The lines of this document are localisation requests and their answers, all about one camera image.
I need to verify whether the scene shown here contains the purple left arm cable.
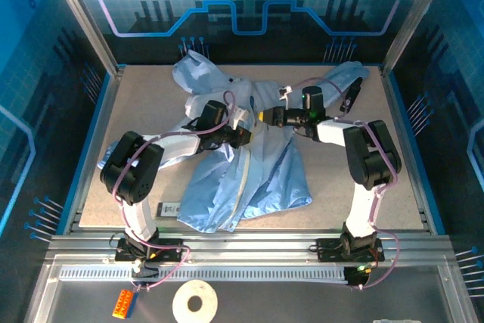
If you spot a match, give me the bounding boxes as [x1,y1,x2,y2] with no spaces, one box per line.
[113,90,237,290]

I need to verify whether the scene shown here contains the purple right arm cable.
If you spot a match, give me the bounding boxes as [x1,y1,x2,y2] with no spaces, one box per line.
[289,76,402,290]

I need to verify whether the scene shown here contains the orange and blue toy brick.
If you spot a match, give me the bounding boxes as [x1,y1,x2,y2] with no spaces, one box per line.
[111,288,139,319]

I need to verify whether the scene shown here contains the aluminium frame post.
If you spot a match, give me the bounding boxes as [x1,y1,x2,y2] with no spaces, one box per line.
[44,0,123,76]
[381,0,455,73]

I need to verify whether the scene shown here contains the small white card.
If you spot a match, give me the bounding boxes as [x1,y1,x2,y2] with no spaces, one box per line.
[157,201,179,219]

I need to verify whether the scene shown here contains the black stapler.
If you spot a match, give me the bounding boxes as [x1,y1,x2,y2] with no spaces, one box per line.
[339,76,364,114]

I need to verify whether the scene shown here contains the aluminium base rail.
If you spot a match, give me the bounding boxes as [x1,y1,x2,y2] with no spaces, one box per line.
[45,228,455,263]

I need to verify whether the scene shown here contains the white tape roll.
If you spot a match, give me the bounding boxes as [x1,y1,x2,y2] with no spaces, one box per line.
[172,279,219,323]

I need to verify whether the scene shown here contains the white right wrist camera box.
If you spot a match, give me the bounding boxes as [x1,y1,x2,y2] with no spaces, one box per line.
[278,84,294,110]

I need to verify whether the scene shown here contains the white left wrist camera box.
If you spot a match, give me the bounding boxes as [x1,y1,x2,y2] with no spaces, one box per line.
[230,107,250,127]

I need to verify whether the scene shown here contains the slotted grey cable duct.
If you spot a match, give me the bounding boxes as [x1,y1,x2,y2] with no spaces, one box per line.
[60,266,349,283]

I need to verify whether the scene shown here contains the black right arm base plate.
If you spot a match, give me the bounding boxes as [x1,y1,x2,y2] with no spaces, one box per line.
[315,238,385,263]

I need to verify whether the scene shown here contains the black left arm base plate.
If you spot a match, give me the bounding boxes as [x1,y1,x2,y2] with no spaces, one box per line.
[115,238,185,262]

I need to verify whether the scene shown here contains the light blue zip jacket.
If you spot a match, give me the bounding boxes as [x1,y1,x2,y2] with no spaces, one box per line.
[97,49,371,234]

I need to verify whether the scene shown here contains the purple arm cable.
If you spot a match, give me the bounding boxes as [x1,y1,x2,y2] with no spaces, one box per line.
[289,76,402,290]
[113,90,237,290]

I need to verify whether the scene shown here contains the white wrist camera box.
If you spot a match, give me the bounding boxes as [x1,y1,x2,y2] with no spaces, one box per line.
[278,84,294,110]
[230,107,250,127]

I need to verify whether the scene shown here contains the black controller board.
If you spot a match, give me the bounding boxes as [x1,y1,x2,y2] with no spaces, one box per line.
[344,266,374,287]
[132,260,160,282]

